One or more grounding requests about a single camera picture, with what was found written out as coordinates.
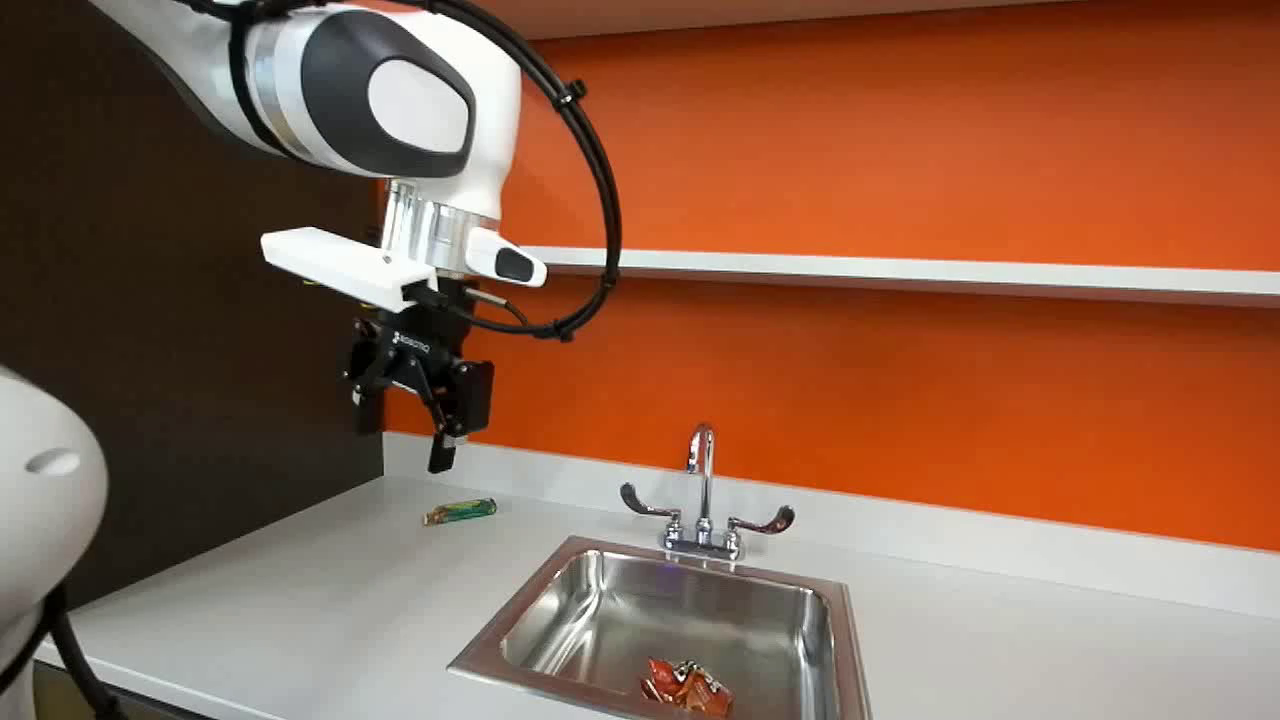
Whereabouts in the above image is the black base cable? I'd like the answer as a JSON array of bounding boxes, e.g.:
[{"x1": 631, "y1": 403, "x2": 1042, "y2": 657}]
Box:
[{"x1": 0, "y1": 581, "x2": 128, "y2": 720}]

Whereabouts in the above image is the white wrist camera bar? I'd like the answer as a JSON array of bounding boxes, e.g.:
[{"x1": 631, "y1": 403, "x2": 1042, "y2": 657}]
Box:
[{"x1": 258, "y1": 226, "x2": 407, "y2": 322}]

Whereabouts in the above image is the chrome two-handle faucet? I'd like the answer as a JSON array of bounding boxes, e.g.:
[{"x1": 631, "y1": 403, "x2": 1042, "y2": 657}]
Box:
[{"x1": 617, "y1": 419, "x2": 800, "y2": 575}]

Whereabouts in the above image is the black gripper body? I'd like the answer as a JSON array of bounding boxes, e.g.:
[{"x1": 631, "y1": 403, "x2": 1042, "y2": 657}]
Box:
[{"x1": 355, "y1": 282, "x2": 482, "y2": 390}]

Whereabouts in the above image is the tall dark cabinet panel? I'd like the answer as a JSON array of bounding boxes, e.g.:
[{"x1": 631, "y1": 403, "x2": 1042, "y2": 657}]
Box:
[{"x1": 0, "y1": 0, "x2": 394, "y2": 610}]

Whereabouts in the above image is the orange snack packet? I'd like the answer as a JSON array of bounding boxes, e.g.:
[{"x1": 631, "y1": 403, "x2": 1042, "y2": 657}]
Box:
[{"x1": 638, "y1": 651, "x2": 739, "y2": 720}]

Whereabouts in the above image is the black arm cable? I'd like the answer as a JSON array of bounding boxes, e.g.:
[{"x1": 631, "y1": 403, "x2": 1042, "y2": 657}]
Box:
[{"x1": 448, "y1": 0, "x2": 629, "y2": 346}]

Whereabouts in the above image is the long white wall shelf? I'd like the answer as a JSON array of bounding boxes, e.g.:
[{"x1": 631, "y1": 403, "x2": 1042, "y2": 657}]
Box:
[{"x1": 512, "y1": 243, "x2": 1280, "y2": 317}]

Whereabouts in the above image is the stainless steel sink basin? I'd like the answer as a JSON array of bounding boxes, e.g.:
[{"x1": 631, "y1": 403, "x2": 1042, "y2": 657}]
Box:
[{"x1": 448, "y1": 533, "x2": 877, "y2": 720}]

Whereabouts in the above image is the green snack packet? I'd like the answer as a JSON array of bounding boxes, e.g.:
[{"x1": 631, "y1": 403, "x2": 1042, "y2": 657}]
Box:
[{"x1": 426, "y1": 497, "x2": 501, "y2": 530}]

